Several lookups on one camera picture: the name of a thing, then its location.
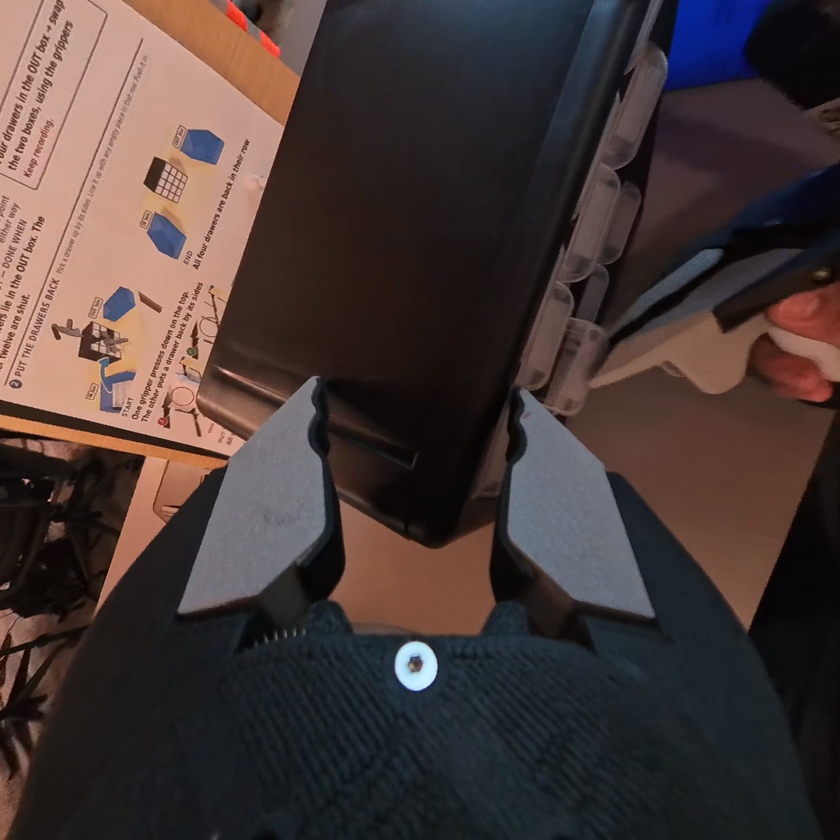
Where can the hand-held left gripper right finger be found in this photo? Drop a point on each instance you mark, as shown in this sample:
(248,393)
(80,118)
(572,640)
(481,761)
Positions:
(564,525)

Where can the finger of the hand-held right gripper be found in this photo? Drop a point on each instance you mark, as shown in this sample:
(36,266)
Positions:
(643,354)
(682,289)

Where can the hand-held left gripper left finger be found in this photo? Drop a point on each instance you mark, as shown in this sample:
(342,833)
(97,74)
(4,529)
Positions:
(262,512)

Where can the row of clear cabinet drawers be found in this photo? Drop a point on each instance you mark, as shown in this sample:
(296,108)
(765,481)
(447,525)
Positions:
(590,229)

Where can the blue plastic bin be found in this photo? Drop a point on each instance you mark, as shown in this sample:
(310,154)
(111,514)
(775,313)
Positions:
(709,39)

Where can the black drawer cabinet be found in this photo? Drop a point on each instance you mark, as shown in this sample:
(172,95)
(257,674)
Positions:
(407,229)

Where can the person's right hand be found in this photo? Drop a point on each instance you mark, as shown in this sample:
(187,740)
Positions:
(797,308)

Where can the dark cloth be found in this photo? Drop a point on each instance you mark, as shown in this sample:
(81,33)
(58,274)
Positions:
(800,46)

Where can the printed instruction sheet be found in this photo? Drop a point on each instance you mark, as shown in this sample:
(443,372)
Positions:
(118,197)

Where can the brown cardboard board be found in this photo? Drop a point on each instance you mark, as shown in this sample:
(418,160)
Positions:
(256,59)

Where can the orange striped object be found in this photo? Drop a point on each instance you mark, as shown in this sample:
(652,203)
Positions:
(253,26)

